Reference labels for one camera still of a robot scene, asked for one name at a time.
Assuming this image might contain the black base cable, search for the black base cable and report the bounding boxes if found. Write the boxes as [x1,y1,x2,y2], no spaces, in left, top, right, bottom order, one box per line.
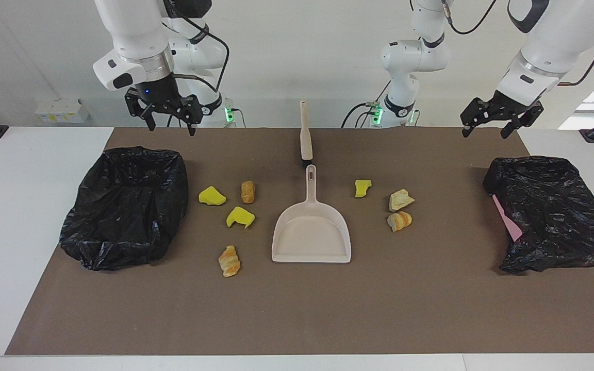
[341,102,380,128]

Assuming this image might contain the notched yellow sponge piece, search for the notched yellow sponge piece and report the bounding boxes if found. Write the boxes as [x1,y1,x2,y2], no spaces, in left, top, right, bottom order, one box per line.
[226,206,256,229]

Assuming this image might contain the open black trash bag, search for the open black trash bag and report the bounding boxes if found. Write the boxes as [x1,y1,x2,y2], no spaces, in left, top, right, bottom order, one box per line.
[59,146,189,272]

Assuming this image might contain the long twisted croissant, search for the long twisted croissant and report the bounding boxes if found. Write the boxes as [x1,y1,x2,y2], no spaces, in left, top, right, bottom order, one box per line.
[218,245,241,278]

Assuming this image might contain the beige hand brush black bristles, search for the beige hand brush black bristles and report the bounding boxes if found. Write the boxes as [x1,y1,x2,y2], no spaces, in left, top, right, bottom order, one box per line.
[300,100,314,169]

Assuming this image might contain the beige torn bread piece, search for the beige torn bread piece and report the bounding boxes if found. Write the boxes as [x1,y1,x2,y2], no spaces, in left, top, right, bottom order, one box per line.
[389,189,415,212]

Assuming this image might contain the small golden croissant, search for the small golden croissant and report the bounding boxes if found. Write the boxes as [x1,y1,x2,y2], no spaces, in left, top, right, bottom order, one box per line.
[387,211,413,232]

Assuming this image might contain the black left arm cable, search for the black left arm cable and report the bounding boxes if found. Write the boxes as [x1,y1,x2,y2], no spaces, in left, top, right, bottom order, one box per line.
[441,0,499,36]

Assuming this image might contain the beige plastic dustpan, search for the beige plastic dustpan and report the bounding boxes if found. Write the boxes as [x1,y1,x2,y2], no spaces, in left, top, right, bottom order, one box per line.
[271,165,352,264]

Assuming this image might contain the black bag over pink bin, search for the black bag over pink bin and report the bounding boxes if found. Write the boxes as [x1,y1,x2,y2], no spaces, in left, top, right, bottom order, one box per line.
[483,156,594,274]

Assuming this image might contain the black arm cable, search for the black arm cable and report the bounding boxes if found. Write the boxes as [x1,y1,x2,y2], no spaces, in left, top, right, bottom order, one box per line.
[441,0,499,36]
[173,10,230,101]

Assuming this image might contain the white wall box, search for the white wall box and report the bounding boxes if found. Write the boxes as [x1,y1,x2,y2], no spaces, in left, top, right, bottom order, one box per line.
[35,99,90,124]

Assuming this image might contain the yellow sponge wedge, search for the yellow sponge wedge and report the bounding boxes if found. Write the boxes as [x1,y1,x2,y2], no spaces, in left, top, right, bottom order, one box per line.
[199,186,227,206]

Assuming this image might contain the pink plastic bin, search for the pink plastic bin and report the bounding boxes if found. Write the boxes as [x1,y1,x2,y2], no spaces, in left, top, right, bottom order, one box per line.
[492,195,523,242]

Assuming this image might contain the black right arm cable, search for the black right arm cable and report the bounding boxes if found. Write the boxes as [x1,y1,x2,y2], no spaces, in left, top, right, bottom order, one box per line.
[173,10,230,101]

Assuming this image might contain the brown table mat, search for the brown table mat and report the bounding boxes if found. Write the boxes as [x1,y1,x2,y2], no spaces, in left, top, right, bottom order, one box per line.
[6,127,594,356]

